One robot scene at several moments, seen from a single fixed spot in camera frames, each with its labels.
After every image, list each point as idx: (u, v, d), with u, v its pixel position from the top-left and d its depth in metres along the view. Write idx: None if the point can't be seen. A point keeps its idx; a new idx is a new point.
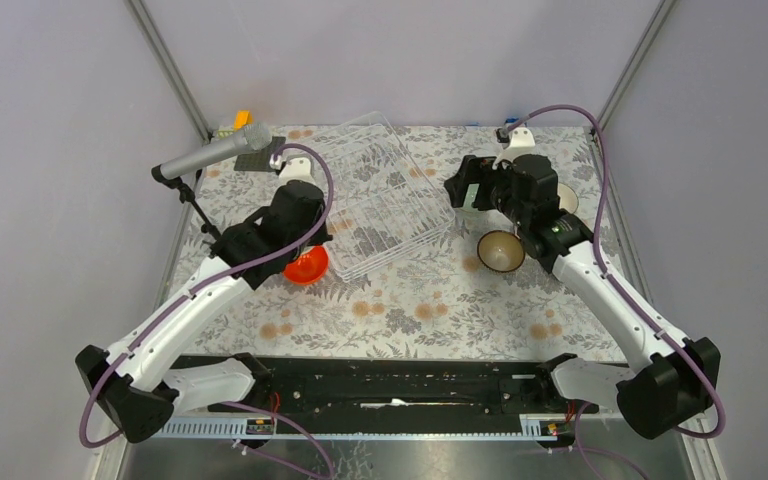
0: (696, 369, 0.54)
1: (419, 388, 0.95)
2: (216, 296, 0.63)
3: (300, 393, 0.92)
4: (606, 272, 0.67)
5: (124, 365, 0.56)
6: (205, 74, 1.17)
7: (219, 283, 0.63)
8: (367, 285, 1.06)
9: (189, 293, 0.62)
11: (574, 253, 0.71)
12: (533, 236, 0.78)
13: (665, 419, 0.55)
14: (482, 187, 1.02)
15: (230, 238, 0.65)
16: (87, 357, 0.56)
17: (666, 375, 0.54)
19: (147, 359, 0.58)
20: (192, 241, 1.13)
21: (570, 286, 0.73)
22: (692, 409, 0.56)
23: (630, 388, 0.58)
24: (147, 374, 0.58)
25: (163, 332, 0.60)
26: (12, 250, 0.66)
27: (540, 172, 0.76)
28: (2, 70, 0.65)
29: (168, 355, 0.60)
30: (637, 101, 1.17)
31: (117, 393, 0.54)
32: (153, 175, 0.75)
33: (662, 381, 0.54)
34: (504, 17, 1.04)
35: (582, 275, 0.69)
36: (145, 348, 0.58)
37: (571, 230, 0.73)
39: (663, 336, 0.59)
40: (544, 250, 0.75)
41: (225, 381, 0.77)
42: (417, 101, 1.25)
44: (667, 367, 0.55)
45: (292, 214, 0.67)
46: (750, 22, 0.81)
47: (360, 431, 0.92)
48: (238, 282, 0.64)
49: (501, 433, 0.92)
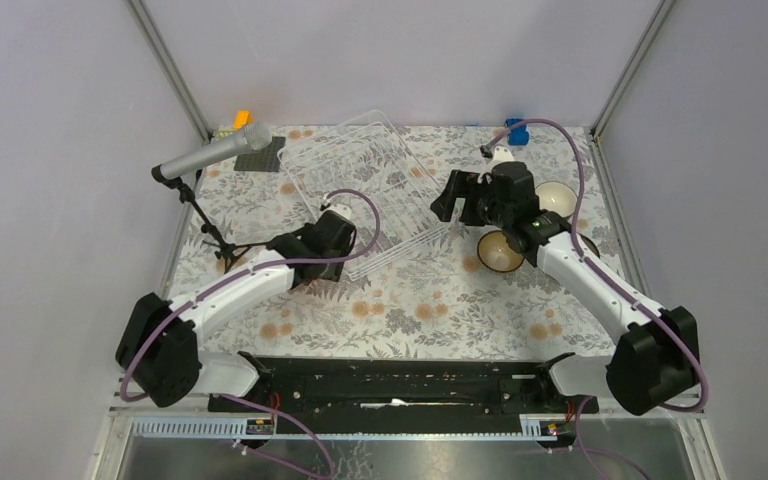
0: (672, 337, 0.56)
1: (419, 388, 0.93)
2: (272, 279, 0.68)
3: (300, 393, 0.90)
4: (584, 256, 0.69)
5: (186, 312, 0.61)
6: (205, 74, 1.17)
7: (276, 268, 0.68)
8: (367, 285, 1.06)
9: (251, 269, 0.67)
11: (553, 242, 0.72)
12: (515, 231, 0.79)
13: (650, 390, 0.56)
14: (470, 200, 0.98)
15: (286, 237, 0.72)
16: (149, 301, 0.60)
17: (643, 344, 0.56)
19: (208, 312, 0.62)
20: (192, 241, 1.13)
21: (555, 277, 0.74)
22: (676, 382, 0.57)
23: (616, 361, 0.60)
24: (205, 324, 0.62)
25: (225, 292, 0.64)
26: (11, 251, 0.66)
27: (518, 173, 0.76)
28: (1, 72, 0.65)
29: (223, 315, 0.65)
30: (637, 101, 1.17)
31: (177, 336, 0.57)
32: (154, 176, 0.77)
33: (640, 349, 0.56)
34: (504, 17, 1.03)
35: (561, 261, 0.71)
36: (208, 302, 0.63)
37: (551, 224, 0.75)
39: (638, 306, 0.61)
40: (527, 244, 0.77)
41: (233, 371, 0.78)
42: (417, 101, 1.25)
44: (644, 335, 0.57)
45: (334, 234, 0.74)
46: (750, 22, 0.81)
47: (360, 431, 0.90)
48: (289, 274, 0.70)
49: (501, 433, 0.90)
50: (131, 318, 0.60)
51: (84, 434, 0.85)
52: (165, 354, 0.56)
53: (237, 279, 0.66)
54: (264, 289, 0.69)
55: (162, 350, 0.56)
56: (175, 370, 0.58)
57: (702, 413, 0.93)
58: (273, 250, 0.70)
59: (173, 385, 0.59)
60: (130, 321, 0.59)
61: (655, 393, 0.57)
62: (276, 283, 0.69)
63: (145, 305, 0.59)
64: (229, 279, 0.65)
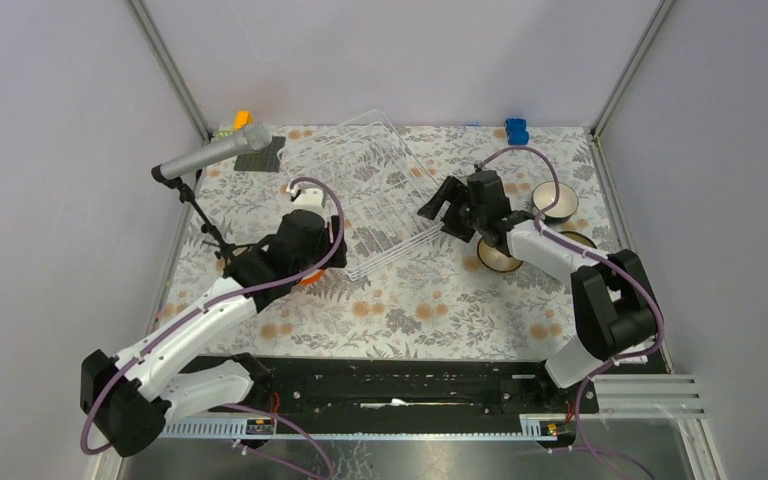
0: (619, 271, 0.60)
1: (420, 388, 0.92)
2: (228, 312, 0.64)
3: (300, 393, 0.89)
4: (541, 228, 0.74)
5: (133, 370, 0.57)
6: (206, 74, 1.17)
7: (231, 300, 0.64)
8: (367, 285, 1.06)
9: (202, 307, 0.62)
11: (518, 226, 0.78)
12: (488, 228, 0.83)
13: (611, 328, 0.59)
14: (455, 209, 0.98)
15: (243, 262, 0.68)
16: (94, 361, 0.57)
17: (592, 280, 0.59)
19: (156, 366, 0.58)
20: (192, 241, 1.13)
21: (524, 255, 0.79)
22: (635, 320, 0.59)
23: (575, 307, 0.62)
24: (156, 377, 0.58)
25: (175, 338, 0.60)
26: (12, 249, 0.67)
27: (486, 176, 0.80)
28: (1, 71, 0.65)
29: (177, 363, 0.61)
30: (637, 100, 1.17)
31: (125, 397, 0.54)
32: (154, 176, 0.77)
33: (588, 284, 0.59)
34: (504, 17, 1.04)
35: (525, 240, 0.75)
36: (155, 354, 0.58)
37: (517, 216, 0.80)
39: (586, 253, 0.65)
40: (500, 240, 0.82)
41: (222, 386, 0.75)
42: (417, 101, 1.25)
44: (593, 274, 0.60)
45: (296, 243, 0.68)
46: (750, 21, 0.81)
47: (360, 431, 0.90)
48: (249, 303, 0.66)
49: (501, 433, 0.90)
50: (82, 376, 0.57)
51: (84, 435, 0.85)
52: (117, 415, 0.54)
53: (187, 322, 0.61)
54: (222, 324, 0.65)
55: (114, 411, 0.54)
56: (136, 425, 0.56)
57: (702, 413, 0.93)
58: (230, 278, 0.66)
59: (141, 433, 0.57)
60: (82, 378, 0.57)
61: (613, 330, 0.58)
62: (236, 313, 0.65)
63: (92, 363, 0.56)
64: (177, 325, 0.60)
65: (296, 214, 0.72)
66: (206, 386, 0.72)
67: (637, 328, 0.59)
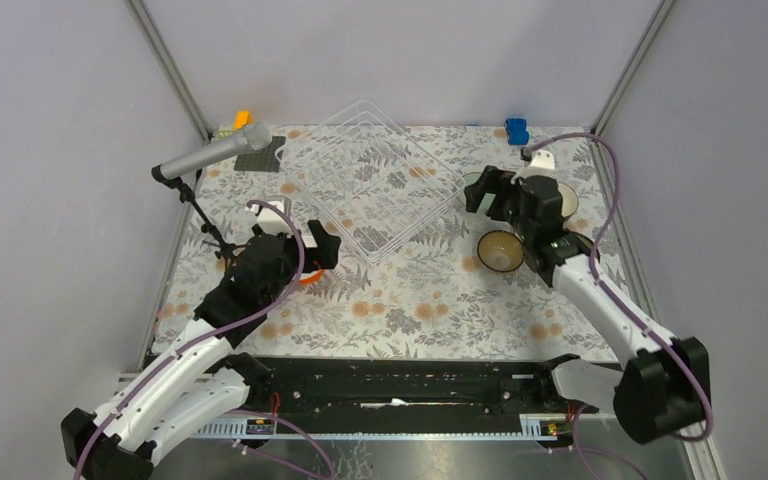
0: (681, 366, 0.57)
1: (420, 388, 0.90)
2: (201, 356, 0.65)
3: (300, 393, 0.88)
4: (598, 278, 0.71)
5: (111, 425, 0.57)
6: (206, 74, 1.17)
7: (203, 343, 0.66)
8: (366, 285, 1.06)
9: (176, 354, 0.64)
11: (569, 263, 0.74)
12: (534, 250, 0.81)
13: (656, 419, 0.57)
14: (499, 198, 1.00)
15: (212, 301, 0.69)
16: (73, 418, 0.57)
17: (650, 370, 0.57)
19: (134, 418, 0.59)
20: (192, 241, 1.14)
21: (570, 296, 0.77)
22: (679, 410, 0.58)
23: (624, 387, 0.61)
24: (136, 430, 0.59)
25: (151, 388, 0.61)
26: (13, 249, 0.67)
27: (546, 193, 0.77)
28: (0, 72, 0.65)
29: (154, 414, 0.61)
30: (637, 100, 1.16)
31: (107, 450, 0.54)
32: (154, 176, 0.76)
33: (646, 373, 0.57)
34: (503, 17, 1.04)
35: (576, 283, 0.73)
36: (132, 407, 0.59)
37: (570, 246, 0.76)
39: (650, 333, 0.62)
40: (544, 264, 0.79)
41: (214, 403, 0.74)
42: (417, 100, 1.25)
44: (652, 363, 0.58)
45: (258, 274, 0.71)
46: (750, 21, 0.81)
47: (360, 431, 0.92)
48: (222, 343, 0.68)
49: (501, 433, 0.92)
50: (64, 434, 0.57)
51: None
52: (100, 468, 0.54)
53: (163, 370, 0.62)
54: (199, 368, 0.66)
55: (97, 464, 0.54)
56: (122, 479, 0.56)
57: None
58: (201, 320, 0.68)
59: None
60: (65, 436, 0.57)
61: (657, 419, 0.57)
62: (211, 356, 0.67)
63: (70, 422, 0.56)
64: (151, 376, 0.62)
65: (252, 247, 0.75)
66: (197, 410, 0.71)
67: (681, 419, 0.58)
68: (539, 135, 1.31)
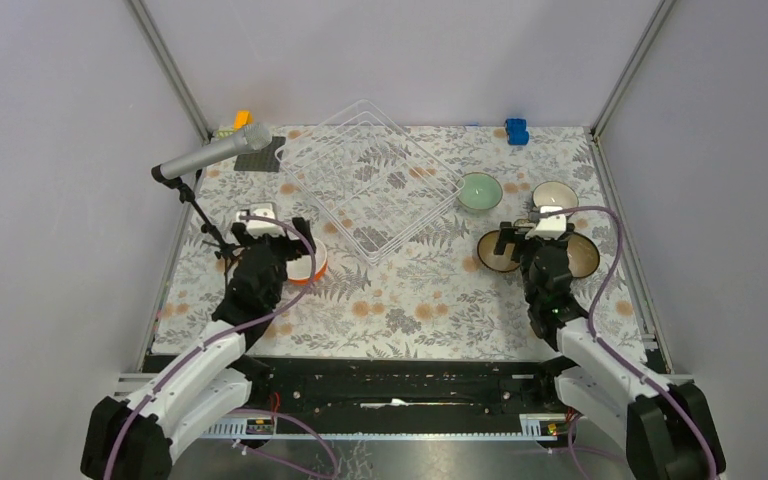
0: (679, 410, 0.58)
1: (420, 388, 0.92)
2: (224, 349, 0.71)
3: (300, 393, 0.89)
4: (596, 335, 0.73)
5: (147, 407, 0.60)
6: (205, 74, 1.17)
7: (226, 338, 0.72)
8: (367, 285, 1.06)
9: (202, 347, 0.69)
11: (569, 325, 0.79)
12: (539, 317, 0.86)
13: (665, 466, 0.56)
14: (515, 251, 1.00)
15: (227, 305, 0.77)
16: (105, 405, 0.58)
17: (650, 414, 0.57)
19: (168, 401, 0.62)
20: (192, 241, 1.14)
21: (574, 360, 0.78)
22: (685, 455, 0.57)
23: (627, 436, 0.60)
24: (167, 415, 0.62)
25: (181, 376, 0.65)
26: (14, 248, 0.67)
27: (556, 269, 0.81)
28: (0, 73, 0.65)
29: (183, 401, 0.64)
30: (637, 99, 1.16)
31: (145, 432, 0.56)
32: (154, 176, 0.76)
33: (647, 417, 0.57)
34: (503, 17, 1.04)
35: (577, 343, 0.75)
36: (166, 391, 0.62)
37: (570, 312, 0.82)
39: (647, 379, 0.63)
40: (548, 332, 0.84)
41: (221, 400, 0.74)
42: (417, 100, 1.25)
44: (651, 407, 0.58)
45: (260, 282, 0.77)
46: (750, 22, 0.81)
47: (360, 431, 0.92)
48: (240, 340, 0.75)
49: (501, 433, 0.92)
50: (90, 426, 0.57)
51: (85, 436, 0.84)
52: (137, 450, 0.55)
53: (191, 359, 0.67)
54: (220, 361, 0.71)
55: (133, 447, 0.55)
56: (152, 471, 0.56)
57: None
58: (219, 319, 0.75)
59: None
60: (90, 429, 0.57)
61: (668, 469, 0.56)
62: (229, 351, 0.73)
63: (102, 409, 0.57)
64: (181, 364, 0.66)
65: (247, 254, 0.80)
66: (206, 406, 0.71)
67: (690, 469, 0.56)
68: (539, 135, 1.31)
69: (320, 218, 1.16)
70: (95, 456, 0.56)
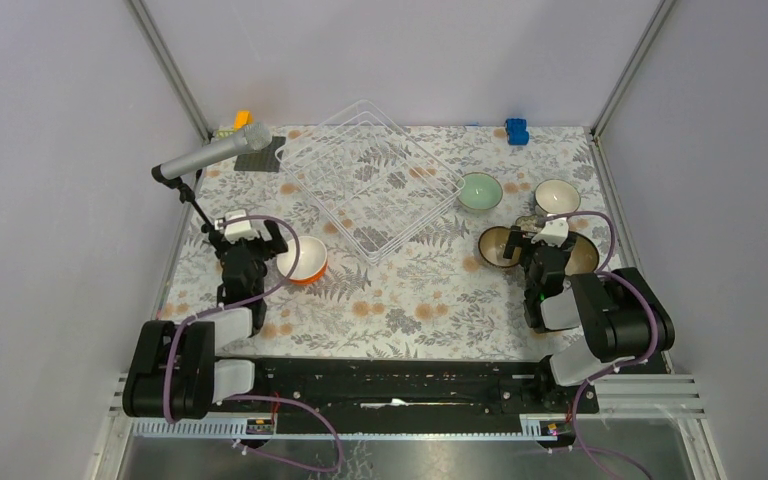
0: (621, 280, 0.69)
1: (420, 388, 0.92)
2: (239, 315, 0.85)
3: (300, 393, 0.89)
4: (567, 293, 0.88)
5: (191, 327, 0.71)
6: (206, 74, 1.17)
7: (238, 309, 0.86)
8: (367, 285, 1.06)
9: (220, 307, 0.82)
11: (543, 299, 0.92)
12: (530, 306, 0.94)
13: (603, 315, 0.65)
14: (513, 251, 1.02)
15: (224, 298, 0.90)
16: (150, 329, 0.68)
17: (588, 280, 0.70)
19: None
20: (192, 241, 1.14)
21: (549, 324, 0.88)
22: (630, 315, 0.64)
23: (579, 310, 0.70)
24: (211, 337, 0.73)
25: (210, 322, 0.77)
26: (13, 249, 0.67)
27: (552, 267, 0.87)
28: None
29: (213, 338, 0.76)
30: (637, 99, 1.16)
31: (196, 332, 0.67)
32: (154, 176, 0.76)
33: (583, 281, 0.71)
34: (503, 16, 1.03)
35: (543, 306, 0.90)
36: None
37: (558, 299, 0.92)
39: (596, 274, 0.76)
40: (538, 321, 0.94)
41: (234, 368, 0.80)
42: (417, 101, 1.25)
44: (592, 278, 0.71)
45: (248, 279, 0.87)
46: (750, 21, 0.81)
47: (360, 431, 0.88)
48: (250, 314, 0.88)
49: (501, 433, 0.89)
50: (138, 349, 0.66)
51: (85, 434, 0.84)
52: (192, 345, 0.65)
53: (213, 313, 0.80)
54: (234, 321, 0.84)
55: (189, 345, 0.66)
56: (201, 387, 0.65)
57: (702, 413, 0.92)
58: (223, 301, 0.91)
59: (202, 403, 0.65)
60: (138, 351, 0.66)
61: (612, 324, 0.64)
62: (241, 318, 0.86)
63: (148, 332, 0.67)
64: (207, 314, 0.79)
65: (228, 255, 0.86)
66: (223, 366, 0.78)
67: (639, 332, 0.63)
68: (539, 135, 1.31)
69: (320, 219, 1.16)
70: (143, 375, 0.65)
